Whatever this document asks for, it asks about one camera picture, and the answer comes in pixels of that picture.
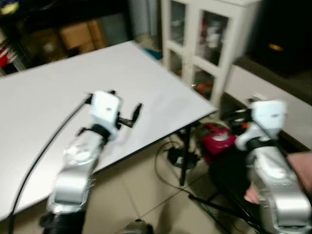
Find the red appliance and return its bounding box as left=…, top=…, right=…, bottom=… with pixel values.
left=201, top=122, right=240, bottom=165

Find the teal object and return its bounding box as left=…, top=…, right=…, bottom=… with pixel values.
left=143, top=45, right=164, bottom=62

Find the black power adapter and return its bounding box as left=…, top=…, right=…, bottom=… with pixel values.
left=166, top=145, right=199, bottom=170

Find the black table leg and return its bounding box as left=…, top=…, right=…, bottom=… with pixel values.
left=178, top=123, right=194, bottom=187

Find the brown cardboard box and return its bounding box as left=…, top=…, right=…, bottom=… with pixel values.
left=58, top=20, right=106, bottom=53

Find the white glass door cabinet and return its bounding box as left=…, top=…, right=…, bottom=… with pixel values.
left=160, top=0, right=264, bottom=111

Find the black tripod stand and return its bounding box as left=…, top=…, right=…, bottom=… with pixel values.
left=187, top=191, right=266, bottom=234

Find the black speaker box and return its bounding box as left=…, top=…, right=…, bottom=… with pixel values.
left=245, top=0, right=312, bottom=78

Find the dark storage shelf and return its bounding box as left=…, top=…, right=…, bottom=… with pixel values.
left=0, top=0, right=133, bottom=75

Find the grey robot foot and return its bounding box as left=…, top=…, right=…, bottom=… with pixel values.
left=118, top=219, right=155, bottom=234

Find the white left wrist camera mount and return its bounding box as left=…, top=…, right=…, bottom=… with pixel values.
left=90, top=91, right=122, bottom=141

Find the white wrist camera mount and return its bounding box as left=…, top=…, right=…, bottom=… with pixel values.
left=90, top=91, right=122, bottom=141
left=235, top=99, right=288, bottom=151

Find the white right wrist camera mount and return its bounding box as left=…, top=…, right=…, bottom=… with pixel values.
left=235, top=99, right=288, bottom=151

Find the black floor cable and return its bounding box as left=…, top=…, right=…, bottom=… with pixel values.
left=154, top=138, right=196, bottom=190

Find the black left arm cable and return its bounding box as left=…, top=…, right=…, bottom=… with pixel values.
left=6, top=95, right=93, bottom=234

